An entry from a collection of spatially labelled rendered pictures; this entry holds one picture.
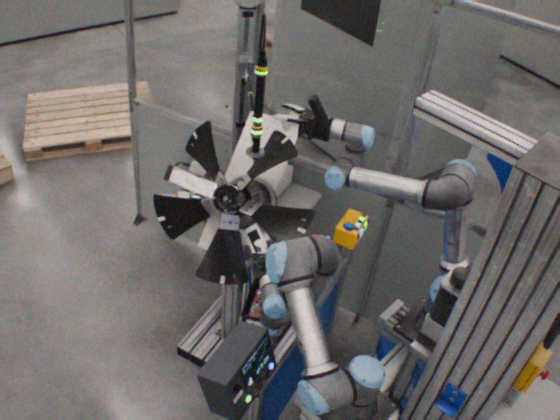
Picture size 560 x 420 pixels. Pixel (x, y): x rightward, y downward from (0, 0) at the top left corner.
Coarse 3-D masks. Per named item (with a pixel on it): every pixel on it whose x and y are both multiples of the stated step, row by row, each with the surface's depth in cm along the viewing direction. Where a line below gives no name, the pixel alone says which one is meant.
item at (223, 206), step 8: (224, 184) 227; (216, 192) 228; (224, 192) 227; (232, 192) 226; (240, 192) 228; (248, 192) 235; (216, 200) 228; (224, 200) 227; (232, 200) 226; (240, 200) 227; (216, 208) 227; (224, 208) 227; (232, 208) 225; (240, 216) 236
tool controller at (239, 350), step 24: (240, 336) 170; (264, 336) 170; (216, 360) 163; (240, 360) 161; (264, 360) 172; (216, 384) 156; (240, 384) 160; (264, 384) 175; (216, 408) 165; (240, 408) 163
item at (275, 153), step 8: (272, 136) 236; (280, 136) 231; (272, 144) 232; (280, 144) 229; (288, 144) 226; (264, 152) 233; (272, 152) 228; (280, 152) 225; (288, 152) 223; (296, 152) 221; (256, 160) 234; (264, 160) 228; (272, 160) 225; (280, 160) 223; (256, 168) 229; (264, 168) 225
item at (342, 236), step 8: (344, 216) 249; (352, 216) 249; (344, 224) 244; (360, 224) 245; (336, 232) 244; (344, 232) 241; (352, 232) 240; (336, 240) 246; (344, 240) 244; (352, 240) 242; (352, 248) 244
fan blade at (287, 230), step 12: (264, 204) 231; (252, 216) 225; (264, 216) 225; (276, 216) 225; (288, 216) 225; (300, 216) 225; (312, 216) 225; (264, 228) 221; (276, 228) 221; (288, 228) 221; (276, 240) 219
